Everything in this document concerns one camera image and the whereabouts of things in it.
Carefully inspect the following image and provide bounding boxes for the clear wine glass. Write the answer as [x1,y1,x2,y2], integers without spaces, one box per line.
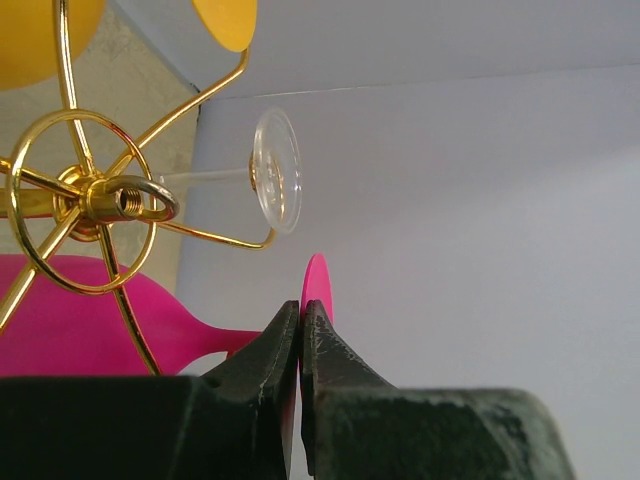
[158,108,302,235]

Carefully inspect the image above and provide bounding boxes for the gold wire wine glass rack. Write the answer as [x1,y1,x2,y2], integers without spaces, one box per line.
[1,1,278,375]

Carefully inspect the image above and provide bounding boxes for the yellow plastic wine glass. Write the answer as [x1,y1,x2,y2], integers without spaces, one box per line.
[1,1,258,91]

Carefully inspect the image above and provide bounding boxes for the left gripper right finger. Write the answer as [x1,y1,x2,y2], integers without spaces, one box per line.
[300,300,576,479]

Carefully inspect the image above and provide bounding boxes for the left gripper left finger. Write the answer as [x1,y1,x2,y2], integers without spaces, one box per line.
[1,301,299,479]

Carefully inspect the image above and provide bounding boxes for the pink plastic wine glass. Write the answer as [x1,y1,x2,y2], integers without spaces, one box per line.
[0,252,335,480]

